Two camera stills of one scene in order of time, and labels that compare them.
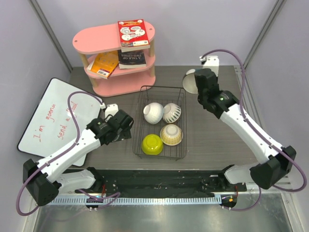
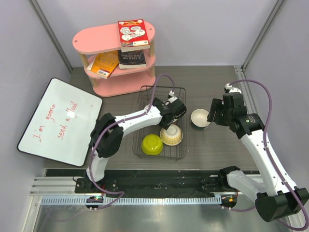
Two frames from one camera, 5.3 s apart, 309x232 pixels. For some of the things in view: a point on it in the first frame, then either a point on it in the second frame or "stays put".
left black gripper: [124, 134] -> [156, 100]
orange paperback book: [103, 65] stays put
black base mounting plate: [150, 183] stays put
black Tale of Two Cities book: [131, 59] stays put
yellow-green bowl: [152, 144] stays put
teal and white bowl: [189, 82] -> [198, 119]
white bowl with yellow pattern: [171, 135] stays put
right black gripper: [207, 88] -> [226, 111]
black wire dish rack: [160, 127] stays put
